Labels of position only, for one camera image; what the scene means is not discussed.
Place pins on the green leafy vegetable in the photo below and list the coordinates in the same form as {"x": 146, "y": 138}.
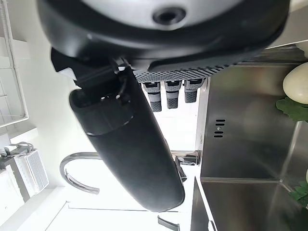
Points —
{"x": 292, "y": 108}
{"x": 300, "y": 192}

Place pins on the chrome curved faucet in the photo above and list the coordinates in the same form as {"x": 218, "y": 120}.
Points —
{"x": 72, "y": 173}

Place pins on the white box with mesh grille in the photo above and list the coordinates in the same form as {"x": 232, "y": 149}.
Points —
{"x": 33, "y": 169}

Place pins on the dark bracket on counter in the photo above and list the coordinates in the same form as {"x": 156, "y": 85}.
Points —
{"x": 167, "y": 223}

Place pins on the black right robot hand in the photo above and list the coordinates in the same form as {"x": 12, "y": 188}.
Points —
{"x": 134, "y": 149}

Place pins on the cream white bowl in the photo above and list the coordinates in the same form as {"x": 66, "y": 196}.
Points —
{"x": 296, "y": 85}

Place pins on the stainless steel sink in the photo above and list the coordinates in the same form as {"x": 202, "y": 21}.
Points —
{"x": 250, "y": 144}

